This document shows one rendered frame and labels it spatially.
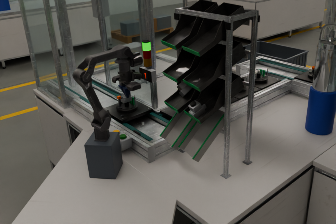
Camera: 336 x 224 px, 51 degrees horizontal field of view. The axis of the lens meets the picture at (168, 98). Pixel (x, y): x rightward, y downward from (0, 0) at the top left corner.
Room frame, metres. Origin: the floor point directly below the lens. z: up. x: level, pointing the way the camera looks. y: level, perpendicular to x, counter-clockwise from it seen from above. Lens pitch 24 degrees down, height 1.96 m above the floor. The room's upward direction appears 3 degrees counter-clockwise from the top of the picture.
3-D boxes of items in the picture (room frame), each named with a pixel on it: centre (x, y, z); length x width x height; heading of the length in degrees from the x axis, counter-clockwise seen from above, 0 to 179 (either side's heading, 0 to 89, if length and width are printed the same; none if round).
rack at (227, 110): (1.65, -0.24, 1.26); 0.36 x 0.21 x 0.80; 39
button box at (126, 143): (1.78, 0.31, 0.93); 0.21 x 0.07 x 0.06; 39
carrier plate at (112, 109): (2.08, 0.27, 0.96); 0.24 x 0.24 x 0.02; 39
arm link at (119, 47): (1.61, 0.29, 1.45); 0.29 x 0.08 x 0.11; 134
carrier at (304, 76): (2.47, -1.13, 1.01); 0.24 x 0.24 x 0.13; 39
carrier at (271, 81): (2.47, -0.69, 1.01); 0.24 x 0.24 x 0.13; 39
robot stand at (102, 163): (1.56, 0.34, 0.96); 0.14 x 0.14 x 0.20; 80
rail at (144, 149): (1.97, 0.38, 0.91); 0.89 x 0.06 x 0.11; 39
